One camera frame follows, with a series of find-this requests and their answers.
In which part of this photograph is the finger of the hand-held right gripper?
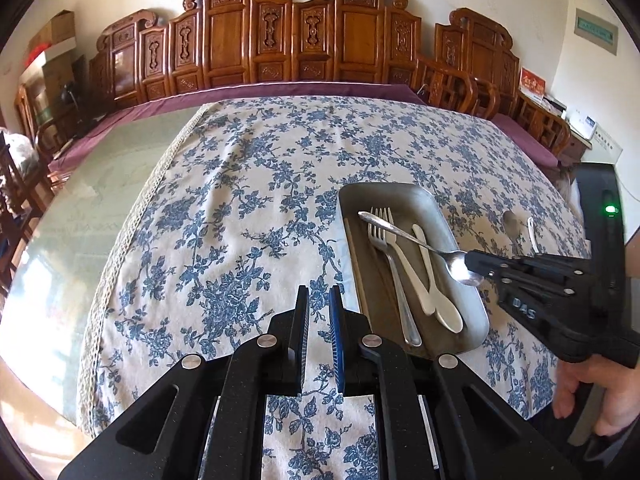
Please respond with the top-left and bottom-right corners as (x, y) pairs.
(464, 251), (592, 294)
(495, 282), (591, 341)

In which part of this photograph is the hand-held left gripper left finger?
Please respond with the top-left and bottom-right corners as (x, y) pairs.
(57, 285), (310, 480)

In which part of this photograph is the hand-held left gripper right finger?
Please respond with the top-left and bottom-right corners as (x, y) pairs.
(327, 284), (583, 480)

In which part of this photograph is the metal spoon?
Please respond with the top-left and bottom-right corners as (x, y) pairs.
(357, 211), (483, 288)
(501, 210), (525, 258)

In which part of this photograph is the metal fork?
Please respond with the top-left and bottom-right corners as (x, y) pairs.
(367, 220), (423, 348)

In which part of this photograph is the bundle of brown wooden chopsticks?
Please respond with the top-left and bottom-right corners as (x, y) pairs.
(342, 216), (373, 318)

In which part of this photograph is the white plastic fork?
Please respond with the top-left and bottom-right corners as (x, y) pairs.
(377, 206), (437, 316)

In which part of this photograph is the grey metal tray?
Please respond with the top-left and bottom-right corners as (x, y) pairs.
(337, 182), (491, 361)

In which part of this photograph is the person's right hand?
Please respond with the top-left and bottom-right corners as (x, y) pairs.
(554, 360), (640, 437)

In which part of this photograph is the blue floral tablecloth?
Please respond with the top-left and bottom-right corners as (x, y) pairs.
(80, 96), (593, 480)

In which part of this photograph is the short purple seat cushion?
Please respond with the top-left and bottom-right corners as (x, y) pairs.
(492, 112), (560, 168)

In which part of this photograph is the wooden armchair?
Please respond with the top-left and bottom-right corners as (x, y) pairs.
(415, 57), (501, 118)
(515, 92), (572, 156)

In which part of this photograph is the white desk device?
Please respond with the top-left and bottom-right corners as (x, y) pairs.
(570, 107), (598, 138)

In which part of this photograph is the red desk calendar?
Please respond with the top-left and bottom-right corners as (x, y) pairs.
(519, 67), (547, 101)

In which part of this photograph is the long carved wooden bench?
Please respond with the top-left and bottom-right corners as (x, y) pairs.
(167, 0), (423, 98)

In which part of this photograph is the white plastic bag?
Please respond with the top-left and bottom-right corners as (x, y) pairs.
(0, 130), (38, 176)

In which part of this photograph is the dark wooden chair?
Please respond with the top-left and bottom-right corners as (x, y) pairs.
(12, 85), (66, 161)

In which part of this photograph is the brown cardboard box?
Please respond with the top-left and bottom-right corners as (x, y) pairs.
(32, 10), (76, 53)

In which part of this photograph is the white electrical wall panel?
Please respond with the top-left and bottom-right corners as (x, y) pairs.
(589, 125), (624, 166)

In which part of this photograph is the green wall sign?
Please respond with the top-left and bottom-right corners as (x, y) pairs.
(574, 7), (618, 53)

